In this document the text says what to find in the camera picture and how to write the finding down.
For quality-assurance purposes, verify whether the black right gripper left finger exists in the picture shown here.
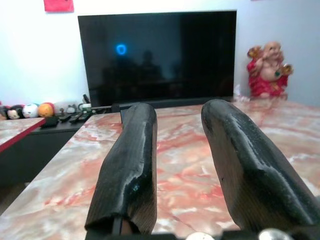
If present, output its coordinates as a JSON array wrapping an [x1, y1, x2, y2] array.
[[84, 102, 158, 236]]

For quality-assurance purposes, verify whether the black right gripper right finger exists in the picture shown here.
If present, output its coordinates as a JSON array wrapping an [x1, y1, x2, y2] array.
[[200, 98, 320, 232]]

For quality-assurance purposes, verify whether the white green mug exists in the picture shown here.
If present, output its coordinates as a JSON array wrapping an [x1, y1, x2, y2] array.
[[78, 101, 92, 112]]

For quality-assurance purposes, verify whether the red laughing Buddha statue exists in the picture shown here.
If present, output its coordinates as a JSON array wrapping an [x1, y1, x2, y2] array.
[[246, 41, 295, 101]]

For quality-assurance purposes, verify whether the black television console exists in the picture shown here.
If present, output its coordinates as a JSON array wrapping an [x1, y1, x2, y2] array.
[[0, 113, 121, 188]]

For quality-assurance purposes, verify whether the orange round plush toy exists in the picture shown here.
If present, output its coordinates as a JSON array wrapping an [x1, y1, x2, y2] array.
[[37, 102, 56, 118]]

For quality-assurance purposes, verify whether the white round plush toy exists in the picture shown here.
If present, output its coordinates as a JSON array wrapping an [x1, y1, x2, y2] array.
[[22, 103, 40, 119]]

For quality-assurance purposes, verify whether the black flat screen television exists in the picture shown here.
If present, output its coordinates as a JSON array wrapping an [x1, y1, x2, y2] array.
[[77, 10, 238, 107]]

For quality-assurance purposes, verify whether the black round plush toy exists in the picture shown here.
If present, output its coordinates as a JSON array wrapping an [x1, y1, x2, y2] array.
[[4, 104, 26, 120]]

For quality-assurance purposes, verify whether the red paper wall decoration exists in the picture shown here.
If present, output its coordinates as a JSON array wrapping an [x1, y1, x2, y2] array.
[[43, 0, 75, 13]]

